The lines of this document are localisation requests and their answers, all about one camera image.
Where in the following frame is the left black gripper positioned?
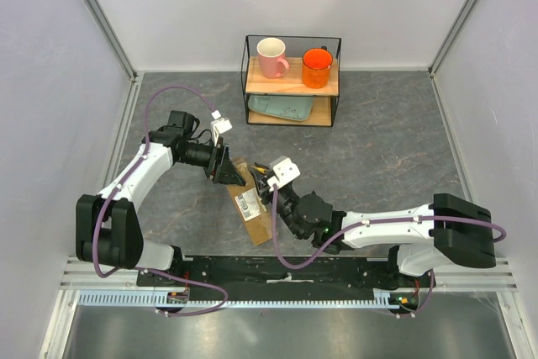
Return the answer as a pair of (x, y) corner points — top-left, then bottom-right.
(177, 137), (245, 187)

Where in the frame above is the yellow utility knife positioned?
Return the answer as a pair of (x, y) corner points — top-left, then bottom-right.
(249, 163), (268, 177)

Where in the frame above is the brown cardboard express box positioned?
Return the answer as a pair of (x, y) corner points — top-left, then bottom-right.
(227, 158), (272, 245)

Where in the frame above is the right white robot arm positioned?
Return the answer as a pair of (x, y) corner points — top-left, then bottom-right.
(255, 175), (507, 287)

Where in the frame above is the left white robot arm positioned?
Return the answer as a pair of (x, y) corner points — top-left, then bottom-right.
(76, 111), (245, 286)

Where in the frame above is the teal rectangular plate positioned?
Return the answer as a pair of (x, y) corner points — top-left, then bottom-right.
(247, 95), (314, 122)

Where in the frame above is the pink ceramic mug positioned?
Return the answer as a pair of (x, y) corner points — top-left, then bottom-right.
(256, 37), (289, 79)

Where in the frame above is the orange glass cup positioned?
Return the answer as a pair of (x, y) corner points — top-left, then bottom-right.
(302, 46), (334, 89)

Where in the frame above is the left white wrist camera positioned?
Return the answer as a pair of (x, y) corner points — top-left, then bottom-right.
(210, 109), (233, 145)

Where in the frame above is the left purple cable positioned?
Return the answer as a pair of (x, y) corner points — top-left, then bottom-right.
(92, 85), (218, 279)

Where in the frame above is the purple cable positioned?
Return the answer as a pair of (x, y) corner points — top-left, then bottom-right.
(271, 184), (508, 270)
(92, 85), (218, 279)

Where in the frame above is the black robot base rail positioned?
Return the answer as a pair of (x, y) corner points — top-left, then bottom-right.
(136, 254), (438, 302)

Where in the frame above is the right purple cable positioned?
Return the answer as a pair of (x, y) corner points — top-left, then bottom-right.
(271, 184), (508, 270)

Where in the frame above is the black wire wooden shelf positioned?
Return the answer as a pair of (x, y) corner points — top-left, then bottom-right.
(241, 34), (341, 127)

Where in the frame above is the slotted cable duct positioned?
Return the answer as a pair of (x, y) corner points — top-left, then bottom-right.
(78, 290), (411, 309)

